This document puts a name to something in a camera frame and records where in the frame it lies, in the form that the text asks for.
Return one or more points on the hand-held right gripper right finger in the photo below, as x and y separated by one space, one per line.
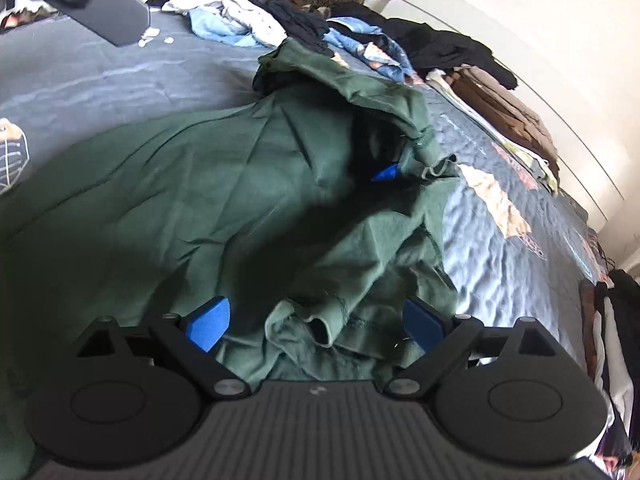
422 322

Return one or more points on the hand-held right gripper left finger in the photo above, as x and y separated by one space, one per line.
210 322

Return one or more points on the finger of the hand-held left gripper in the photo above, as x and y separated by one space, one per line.
110 15

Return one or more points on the green t-shirt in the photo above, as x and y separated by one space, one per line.
200 200

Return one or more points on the stack of folded dark clothes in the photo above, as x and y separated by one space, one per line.
617 350

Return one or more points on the stack of folded brown clothes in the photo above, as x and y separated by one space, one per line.
505 105

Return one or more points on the grey printed quilt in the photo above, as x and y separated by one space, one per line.
100 85

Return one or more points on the light blue garment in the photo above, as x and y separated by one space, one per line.
215 27

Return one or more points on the white garment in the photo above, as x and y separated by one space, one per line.
235 10

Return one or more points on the blue patterned garment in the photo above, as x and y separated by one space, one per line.
380 50

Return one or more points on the black jacket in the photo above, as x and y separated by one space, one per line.
440 42

